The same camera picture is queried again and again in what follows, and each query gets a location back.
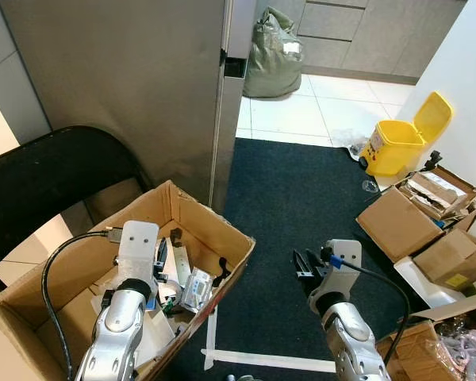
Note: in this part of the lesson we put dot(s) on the green woven sack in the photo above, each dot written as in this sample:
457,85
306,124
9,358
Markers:
270,63

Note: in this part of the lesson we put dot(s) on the clear plastic cup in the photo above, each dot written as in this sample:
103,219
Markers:
370,186

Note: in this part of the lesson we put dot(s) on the yellow rubbish bin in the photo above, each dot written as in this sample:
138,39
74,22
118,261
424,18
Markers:
393,147

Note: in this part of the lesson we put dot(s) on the long white package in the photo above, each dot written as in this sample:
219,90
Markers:
180,266

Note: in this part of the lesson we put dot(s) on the white printed package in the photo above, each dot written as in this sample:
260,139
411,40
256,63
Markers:
197,290

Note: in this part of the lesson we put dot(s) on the black carpet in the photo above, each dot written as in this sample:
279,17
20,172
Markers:
301,206

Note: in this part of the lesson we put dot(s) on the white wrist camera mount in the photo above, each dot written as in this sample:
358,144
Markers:
343,262
136,246

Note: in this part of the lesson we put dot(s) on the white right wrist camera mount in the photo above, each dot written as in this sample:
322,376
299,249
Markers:
343,262

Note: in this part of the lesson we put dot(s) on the large open cardboard box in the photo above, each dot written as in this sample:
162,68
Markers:
198,214

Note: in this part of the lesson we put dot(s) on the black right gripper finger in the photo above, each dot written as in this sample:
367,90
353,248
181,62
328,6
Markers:
299,260
312,258

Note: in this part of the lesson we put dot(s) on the small cardboard box yellow label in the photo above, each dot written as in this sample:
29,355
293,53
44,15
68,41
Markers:
452,258

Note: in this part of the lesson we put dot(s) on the white flat board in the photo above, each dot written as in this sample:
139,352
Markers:
420,282

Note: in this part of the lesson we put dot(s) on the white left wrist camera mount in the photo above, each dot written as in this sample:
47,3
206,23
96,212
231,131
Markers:
136,246

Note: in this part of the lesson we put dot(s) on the flat open cardboard box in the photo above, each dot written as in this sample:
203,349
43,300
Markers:
397,226

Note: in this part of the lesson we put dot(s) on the white floor tape line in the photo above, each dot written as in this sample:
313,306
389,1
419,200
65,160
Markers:
262,361

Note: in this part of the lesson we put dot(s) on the blue printed card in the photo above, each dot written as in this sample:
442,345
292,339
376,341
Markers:
152,302

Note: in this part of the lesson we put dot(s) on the stainless steel fridge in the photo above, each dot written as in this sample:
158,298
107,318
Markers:
127,71

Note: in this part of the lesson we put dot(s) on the pink shoes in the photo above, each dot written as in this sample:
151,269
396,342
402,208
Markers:
460,349

